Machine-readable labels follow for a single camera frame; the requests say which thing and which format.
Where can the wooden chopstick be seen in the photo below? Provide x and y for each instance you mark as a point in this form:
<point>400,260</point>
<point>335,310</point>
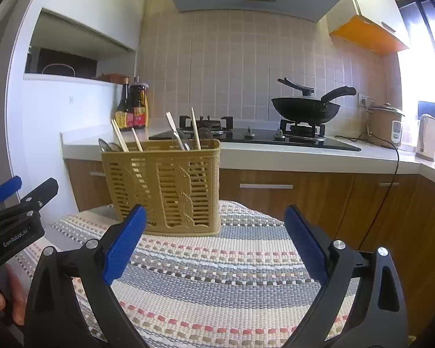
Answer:
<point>195,130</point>
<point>137,141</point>
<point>119,136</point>

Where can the white refrigerator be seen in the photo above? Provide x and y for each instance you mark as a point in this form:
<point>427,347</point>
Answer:
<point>36,109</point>

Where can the wall power socket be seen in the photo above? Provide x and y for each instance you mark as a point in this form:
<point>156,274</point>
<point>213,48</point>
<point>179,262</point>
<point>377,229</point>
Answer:
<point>364,101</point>

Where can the beige rice cooker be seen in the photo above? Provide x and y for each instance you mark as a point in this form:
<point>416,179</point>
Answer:
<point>384,125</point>

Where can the black gas stove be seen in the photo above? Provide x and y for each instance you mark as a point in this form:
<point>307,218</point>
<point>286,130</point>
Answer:
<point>288,133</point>

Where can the white electric kettle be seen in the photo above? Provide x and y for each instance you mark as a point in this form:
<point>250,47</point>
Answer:
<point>425,147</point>

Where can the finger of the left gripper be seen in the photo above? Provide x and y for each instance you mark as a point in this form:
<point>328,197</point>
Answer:
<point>33,201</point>
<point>10,187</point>

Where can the sauce bottle red label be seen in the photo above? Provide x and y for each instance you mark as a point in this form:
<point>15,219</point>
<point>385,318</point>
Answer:
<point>139,102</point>

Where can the black microwave on shelf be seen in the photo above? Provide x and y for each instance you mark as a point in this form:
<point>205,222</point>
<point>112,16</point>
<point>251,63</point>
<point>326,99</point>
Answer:
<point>52,62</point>

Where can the yellow plastic utensil basket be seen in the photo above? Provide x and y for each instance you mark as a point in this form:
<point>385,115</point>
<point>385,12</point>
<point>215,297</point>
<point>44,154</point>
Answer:
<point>179,189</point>

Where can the person's left hand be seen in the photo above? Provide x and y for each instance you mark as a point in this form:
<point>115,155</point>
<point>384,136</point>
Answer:
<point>16,295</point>

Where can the orange wall cabinet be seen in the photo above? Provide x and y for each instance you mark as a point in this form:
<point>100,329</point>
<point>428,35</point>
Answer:
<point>382,33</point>

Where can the soy sauce bottle yellow label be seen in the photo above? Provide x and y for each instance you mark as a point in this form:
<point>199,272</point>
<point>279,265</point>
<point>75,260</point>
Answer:
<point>124,111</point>

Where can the window frame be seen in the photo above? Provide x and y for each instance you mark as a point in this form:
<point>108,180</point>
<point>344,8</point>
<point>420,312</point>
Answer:
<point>417,63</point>

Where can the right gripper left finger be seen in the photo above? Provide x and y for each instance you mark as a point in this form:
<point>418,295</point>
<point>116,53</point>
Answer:
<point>53,314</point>

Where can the wooden base cabinets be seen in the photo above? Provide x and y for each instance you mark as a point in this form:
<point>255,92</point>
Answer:
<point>365,210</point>

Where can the striped woven placemat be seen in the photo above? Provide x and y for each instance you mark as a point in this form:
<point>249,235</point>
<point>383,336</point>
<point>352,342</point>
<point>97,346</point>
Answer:
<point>244,287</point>

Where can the small metal spoon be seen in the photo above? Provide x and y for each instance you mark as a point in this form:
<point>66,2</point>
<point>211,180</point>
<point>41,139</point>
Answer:
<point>115,147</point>

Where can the metal spoon black handle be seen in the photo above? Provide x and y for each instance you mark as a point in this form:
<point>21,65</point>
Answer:
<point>104,146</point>

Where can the black wok pan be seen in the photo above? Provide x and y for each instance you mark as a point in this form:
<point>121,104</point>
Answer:
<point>312,111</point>

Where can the white kitchen countertop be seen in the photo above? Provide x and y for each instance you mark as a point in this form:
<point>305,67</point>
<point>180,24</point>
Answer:
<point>82,144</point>

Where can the black spatula handle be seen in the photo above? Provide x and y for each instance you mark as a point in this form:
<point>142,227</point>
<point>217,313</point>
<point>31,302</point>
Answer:
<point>306,90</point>

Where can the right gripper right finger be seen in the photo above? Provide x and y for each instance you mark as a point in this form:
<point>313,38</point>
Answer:
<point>378,316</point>

